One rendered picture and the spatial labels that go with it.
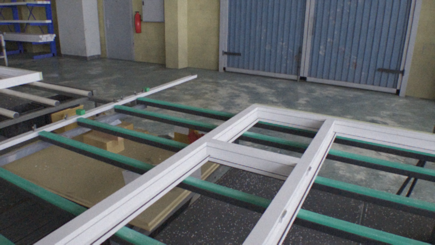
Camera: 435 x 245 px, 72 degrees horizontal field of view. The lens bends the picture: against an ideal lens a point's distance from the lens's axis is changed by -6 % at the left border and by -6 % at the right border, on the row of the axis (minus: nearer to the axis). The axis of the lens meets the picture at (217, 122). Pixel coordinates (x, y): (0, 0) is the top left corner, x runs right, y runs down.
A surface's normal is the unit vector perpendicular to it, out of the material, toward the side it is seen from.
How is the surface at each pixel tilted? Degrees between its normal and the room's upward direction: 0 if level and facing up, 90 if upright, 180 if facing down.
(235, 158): 90
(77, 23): 90
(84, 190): 0
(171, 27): 90
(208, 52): 90
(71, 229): 0
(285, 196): 0
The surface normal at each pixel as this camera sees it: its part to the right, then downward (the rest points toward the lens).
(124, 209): 0.88, 0.18
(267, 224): 0.02, -0.94
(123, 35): -0.48, 0.29
